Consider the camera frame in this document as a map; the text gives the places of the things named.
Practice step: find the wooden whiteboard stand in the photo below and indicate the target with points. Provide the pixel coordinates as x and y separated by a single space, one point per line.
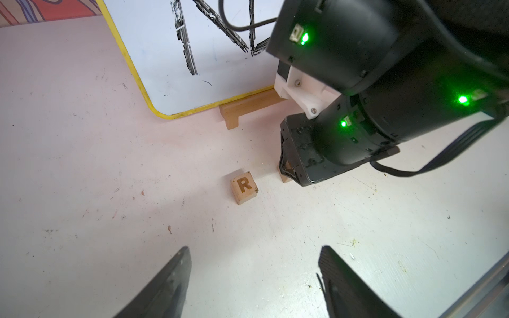
232 111

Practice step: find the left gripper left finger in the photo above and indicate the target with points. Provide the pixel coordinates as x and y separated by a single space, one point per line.
164 296

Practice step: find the wooden R block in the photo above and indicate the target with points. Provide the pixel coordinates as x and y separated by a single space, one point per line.
244 188

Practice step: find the whiteboard with RED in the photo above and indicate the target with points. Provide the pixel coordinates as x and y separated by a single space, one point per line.
183 58

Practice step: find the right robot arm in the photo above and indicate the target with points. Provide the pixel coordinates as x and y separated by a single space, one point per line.
401 68

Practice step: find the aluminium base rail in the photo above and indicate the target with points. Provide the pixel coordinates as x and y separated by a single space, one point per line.
488 297

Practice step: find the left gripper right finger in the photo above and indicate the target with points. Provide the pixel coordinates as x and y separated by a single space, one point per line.
345 293

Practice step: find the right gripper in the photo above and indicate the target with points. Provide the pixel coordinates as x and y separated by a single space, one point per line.
301 161

